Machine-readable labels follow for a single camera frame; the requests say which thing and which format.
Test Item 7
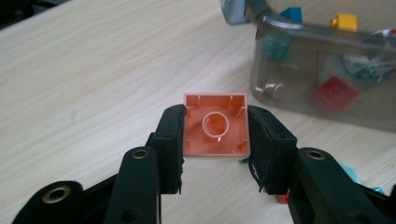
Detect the red toy block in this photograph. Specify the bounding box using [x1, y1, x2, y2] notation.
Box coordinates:
[275, 188, 291, 205]
[309, 75, 361, 113]

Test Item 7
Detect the white and black toy car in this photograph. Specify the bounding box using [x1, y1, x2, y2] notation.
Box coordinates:
[340, 27, 396, 84]

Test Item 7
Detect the light teal toy block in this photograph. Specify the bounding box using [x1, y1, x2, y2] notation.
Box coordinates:
[338, 161, 387, 196]

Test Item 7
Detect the salmon square toy block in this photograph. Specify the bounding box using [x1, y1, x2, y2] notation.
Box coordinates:
[182, 92, 251, 161]

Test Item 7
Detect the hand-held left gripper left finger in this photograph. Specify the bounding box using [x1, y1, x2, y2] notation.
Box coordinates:
[145, 104, 188, 195]

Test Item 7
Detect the orange toy block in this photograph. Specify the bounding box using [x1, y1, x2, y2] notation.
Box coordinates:
[330, 13, 359, 33]

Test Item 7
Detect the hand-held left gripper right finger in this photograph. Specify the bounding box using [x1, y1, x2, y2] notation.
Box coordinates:
[247, 105, 298, 196]

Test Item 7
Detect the translucent grey storage box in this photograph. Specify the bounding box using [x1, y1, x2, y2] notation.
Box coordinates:
[220, 0, 396, 133]

